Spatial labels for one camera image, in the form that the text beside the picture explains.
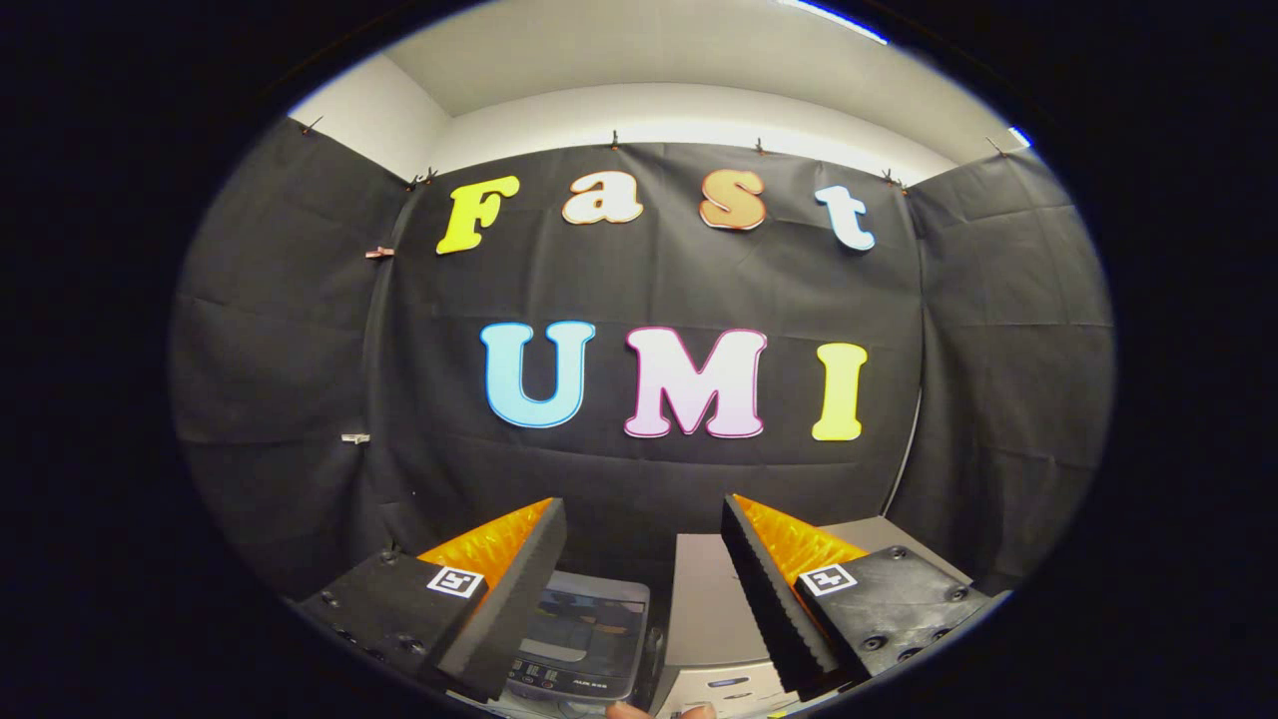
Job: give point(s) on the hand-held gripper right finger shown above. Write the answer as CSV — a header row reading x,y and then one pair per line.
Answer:
x,y
774,609

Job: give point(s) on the pink clip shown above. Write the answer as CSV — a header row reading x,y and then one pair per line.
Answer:
x,y
379,252

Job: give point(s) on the dark grey washing machine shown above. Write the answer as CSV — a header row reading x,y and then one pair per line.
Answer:
x,y
589,629

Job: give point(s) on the black backdrop cloth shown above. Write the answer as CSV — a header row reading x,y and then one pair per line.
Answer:
x,y
649,479

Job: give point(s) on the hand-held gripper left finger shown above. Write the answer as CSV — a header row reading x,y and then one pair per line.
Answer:
x,y
519,599

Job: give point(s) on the white frame pole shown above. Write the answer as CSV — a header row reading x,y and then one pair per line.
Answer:
x,y
904,449

